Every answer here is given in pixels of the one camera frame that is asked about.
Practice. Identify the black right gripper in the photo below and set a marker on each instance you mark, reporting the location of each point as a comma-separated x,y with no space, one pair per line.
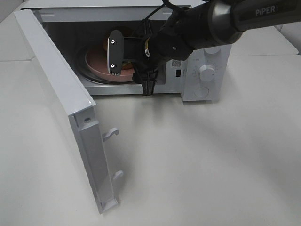
145,70

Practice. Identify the white microwave knob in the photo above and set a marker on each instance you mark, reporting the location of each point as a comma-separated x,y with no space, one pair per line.
206,73
212,50

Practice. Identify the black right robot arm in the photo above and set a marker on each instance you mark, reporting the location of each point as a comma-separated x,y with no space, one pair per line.
211,24

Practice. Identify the pink round plate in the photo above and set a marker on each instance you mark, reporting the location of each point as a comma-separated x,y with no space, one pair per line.
96,60

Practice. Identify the white microwave oven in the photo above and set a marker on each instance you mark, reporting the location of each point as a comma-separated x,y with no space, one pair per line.
69,40

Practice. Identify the glass microwave turntable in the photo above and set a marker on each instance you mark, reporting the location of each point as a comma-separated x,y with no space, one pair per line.
82,68

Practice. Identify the toy hamburger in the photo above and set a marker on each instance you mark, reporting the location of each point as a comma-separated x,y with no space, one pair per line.
130,44

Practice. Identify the white microwave door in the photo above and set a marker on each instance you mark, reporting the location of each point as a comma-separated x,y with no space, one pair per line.
72,106

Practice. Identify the round white door button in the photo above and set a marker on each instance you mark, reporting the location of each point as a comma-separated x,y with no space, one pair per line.
202,92

